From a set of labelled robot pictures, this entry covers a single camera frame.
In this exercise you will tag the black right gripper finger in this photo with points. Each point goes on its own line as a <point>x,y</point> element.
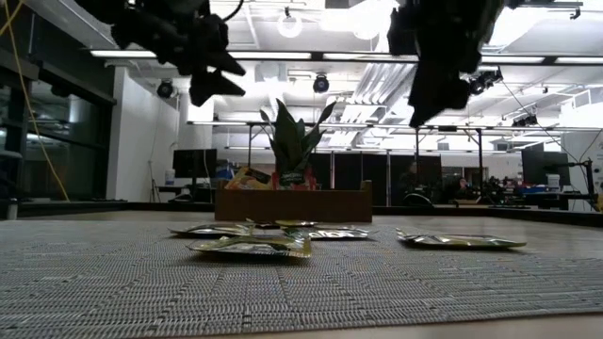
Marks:
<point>454,89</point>
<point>426,94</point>

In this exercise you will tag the long ceiling light strip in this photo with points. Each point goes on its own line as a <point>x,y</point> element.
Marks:
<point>122,54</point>
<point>513,59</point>
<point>367,57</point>
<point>273,55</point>

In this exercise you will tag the snake plant in white pot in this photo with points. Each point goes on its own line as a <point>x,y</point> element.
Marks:
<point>289,146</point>

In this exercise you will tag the black round ceiling camera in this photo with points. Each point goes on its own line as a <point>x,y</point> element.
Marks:
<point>321,83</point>
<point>165,88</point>

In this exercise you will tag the black computer monitor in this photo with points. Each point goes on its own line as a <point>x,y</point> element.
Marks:
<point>194,163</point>
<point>542,165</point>

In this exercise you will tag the grey metal post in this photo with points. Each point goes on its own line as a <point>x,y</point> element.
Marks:
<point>11,208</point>

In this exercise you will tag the black aluminium table frame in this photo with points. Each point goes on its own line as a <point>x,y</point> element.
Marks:
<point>141,206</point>

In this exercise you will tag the black track spotlights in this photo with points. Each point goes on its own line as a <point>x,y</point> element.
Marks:
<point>487,81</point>

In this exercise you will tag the white plastic container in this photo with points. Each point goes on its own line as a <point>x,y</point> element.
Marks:
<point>170,177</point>

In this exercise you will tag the brown wooden tray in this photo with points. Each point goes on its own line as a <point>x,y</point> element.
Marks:
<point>292,207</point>

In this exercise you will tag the green yellow lemon tea sachet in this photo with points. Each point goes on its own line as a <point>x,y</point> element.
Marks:
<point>459,241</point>
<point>296,223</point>
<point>214,230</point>
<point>254,247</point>
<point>339,233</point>

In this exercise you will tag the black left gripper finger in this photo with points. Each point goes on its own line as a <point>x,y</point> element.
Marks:
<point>209,87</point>
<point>226,65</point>

